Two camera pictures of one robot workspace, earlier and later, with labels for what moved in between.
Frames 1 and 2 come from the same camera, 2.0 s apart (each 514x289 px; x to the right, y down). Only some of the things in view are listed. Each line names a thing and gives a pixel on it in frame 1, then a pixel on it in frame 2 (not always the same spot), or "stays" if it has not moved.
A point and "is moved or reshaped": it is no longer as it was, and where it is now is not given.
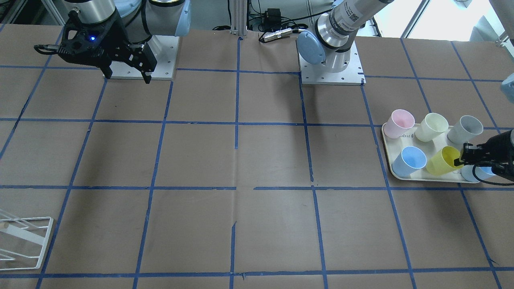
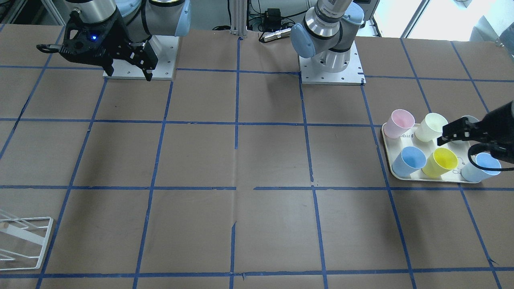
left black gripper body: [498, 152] -> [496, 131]
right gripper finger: [107, 70] stays
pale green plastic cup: [430, 127] stays
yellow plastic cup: [442, 163] is moved or reshaped
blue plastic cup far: [482, 172] stays
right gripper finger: [147, 76] stays
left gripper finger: [457, 162] -> [443, 139]
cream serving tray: [410, 158] stays
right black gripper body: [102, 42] stays
